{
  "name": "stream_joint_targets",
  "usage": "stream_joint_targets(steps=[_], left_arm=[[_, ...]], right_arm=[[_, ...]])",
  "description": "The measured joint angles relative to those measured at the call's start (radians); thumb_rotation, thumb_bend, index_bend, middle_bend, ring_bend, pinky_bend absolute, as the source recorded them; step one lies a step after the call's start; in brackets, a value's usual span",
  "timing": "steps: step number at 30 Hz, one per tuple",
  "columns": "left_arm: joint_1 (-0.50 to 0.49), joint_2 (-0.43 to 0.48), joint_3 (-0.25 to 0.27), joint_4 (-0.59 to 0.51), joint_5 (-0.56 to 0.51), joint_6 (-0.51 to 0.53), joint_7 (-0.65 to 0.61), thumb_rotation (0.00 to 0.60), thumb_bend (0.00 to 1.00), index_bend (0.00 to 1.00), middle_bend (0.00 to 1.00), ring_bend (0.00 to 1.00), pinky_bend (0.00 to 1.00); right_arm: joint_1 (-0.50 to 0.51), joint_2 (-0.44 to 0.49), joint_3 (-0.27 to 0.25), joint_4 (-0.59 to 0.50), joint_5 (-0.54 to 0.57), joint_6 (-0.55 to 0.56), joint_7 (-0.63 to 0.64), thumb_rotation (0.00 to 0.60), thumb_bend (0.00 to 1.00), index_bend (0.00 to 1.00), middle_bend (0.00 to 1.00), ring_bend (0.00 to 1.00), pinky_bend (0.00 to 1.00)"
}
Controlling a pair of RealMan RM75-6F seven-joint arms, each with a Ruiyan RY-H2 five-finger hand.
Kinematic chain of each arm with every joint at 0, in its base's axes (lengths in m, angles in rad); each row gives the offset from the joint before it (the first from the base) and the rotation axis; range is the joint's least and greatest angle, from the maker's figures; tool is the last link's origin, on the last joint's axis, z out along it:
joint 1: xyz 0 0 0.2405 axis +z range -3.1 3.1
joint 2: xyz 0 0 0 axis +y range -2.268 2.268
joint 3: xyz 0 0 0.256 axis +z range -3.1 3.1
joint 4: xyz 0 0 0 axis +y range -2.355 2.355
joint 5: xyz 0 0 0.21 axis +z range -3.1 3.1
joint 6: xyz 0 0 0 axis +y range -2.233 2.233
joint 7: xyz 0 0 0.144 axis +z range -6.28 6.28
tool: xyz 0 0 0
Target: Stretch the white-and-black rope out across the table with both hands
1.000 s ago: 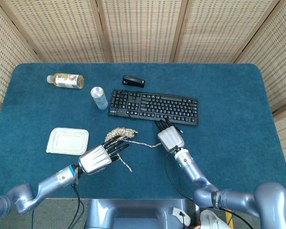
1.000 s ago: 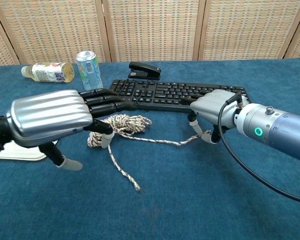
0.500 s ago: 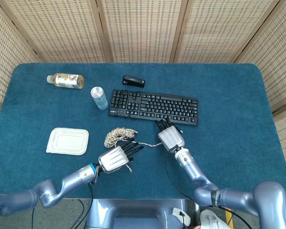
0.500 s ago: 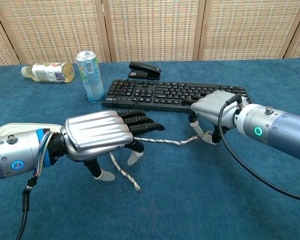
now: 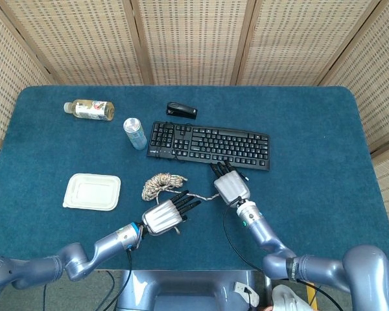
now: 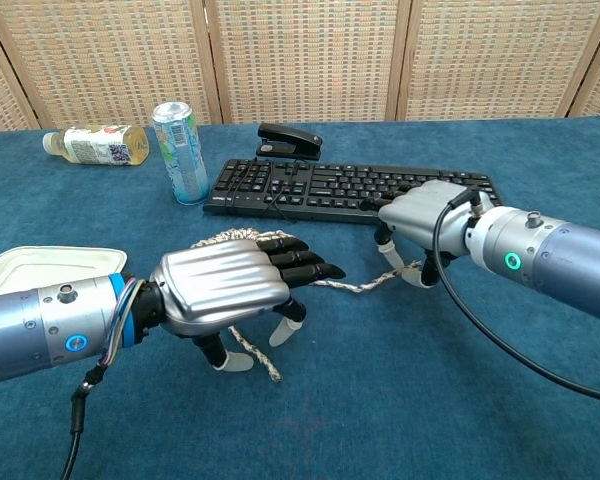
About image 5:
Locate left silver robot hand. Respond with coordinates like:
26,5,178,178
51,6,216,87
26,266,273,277
141,190,202,236

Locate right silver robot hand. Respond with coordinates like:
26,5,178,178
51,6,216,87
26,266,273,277
209,159,252,207

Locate white speckled braided rope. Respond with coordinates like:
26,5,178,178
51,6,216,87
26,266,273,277
141,172,221,203

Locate black computer keyboard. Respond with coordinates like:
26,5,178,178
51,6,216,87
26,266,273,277
146,121,270,172

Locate white food container lid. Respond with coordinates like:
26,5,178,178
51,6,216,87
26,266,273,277
62,173,122,212

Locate blue-grey robot torso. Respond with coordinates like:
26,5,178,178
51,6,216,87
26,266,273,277
116,269,268,311

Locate blue table cloth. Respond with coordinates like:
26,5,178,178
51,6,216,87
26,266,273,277
0,85,389,271

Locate light blue drink can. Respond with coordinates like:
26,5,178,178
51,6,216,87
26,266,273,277
123,117,148,151

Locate black stapler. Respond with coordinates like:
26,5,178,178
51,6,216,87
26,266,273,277
166,102,198,120

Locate white label tag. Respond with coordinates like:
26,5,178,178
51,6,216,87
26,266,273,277
233,281,261,308

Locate white rounded plastic part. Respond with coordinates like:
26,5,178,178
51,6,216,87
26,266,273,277
271,284,312,311

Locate clear tea bottle with label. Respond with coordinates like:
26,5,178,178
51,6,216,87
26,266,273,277
64,99,115,122

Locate woven folding screen panel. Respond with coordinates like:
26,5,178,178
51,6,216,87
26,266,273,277
230,0,389,87
317,0,389,242
123,0,264,87
0,0,154,87
0,0,56,150

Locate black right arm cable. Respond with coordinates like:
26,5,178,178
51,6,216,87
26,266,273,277
222,205,267,272

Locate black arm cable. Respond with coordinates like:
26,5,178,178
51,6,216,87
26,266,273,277
222,205,267,272
114,246,134,309

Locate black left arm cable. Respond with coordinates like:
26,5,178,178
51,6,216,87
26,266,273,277
114,246,134,309

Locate black velcro strap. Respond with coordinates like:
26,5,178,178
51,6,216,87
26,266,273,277
285,257,301,283

